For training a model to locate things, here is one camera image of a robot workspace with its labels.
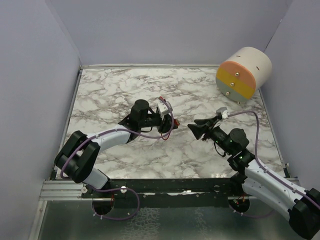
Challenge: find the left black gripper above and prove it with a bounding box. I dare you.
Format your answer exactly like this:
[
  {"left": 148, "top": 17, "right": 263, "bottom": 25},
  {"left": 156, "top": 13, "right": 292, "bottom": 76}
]
[{"left": 139, "top": 113, "right": 178, "bottom": 134}]

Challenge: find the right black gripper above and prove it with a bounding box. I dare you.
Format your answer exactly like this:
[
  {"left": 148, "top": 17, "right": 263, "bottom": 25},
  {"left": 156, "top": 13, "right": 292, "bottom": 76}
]
[{"left": 188, "top": 115, "right": 234, "bottom": 155}]

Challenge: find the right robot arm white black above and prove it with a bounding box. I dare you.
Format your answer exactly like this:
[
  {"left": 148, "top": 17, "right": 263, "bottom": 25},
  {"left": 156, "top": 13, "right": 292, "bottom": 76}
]
[{"left": 188, "top": 116, "right": 320, "bottom": 240}]

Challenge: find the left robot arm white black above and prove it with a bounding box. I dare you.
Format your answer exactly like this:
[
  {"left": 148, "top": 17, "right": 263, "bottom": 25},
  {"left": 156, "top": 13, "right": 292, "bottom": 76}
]
[{"left": 54, "top": 97, "right": 180, "bottom": 198}]

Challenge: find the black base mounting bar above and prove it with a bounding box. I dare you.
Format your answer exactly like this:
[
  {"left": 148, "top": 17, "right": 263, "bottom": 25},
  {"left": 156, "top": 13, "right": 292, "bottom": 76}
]
[{"left": 81, "top": 175, "right": 250, "bottom": 212}]

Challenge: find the cylindrical drawer box pastel front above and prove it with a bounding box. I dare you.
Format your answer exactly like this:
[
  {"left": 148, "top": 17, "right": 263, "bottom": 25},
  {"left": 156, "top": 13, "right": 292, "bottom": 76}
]
[{"left": 215, "top": 46, "right": 272, "bottom": 103}]

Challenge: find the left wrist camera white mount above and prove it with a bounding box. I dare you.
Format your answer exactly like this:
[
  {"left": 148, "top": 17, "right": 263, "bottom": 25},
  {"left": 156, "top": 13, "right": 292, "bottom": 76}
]
[{"left": 157, "top": 96, "right": 173, "bottom": 119}]

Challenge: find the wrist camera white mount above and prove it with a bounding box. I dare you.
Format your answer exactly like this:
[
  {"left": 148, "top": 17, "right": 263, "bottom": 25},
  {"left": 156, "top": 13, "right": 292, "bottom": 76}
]
[
  {"left": 215, "top": 107, "right": 229, "bottom": 123},
  {"left": 157, "top": 96, "right": 173, "bottom": 119}
]

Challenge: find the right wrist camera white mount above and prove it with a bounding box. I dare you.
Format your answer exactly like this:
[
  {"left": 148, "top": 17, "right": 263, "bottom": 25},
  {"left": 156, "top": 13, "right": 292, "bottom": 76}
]
[{"left": 215, "top": 107, "right": 229, "bottom": 123}]

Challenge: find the aluminium extrusion rail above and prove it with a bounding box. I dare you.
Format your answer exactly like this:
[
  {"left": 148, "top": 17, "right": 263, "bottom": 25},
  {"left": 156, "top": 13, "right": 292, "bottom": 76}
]
[{"left": 39, "top": 180, "right": 84, "bottom": 201}]

